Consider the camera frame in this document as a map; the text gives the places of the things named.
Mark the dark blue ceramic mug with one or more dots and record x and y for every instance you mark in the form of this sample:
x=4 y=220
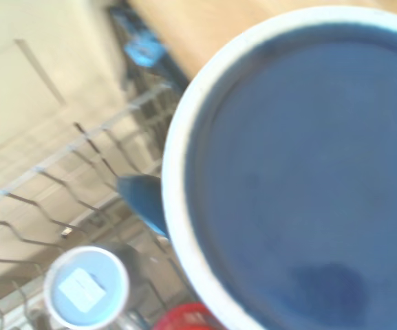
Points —
x=305 y=165

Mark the red speckled enamel mug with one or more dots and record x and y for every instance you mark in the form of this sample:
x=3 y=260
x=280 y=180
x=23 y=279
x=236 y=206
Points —
x=181 y=318

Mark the white mug with label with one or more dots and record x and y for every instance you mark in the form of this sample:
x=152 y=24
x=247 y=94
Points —
x=84 y=287

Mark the blue plastic item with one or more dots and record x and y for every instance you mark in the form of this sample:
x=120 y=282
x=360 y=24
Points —
x=144 y=49

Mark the cream cabinet door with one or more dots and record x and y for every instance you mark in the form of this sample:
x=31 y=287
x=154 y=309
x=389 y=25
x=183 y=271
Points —
x=29 y=68

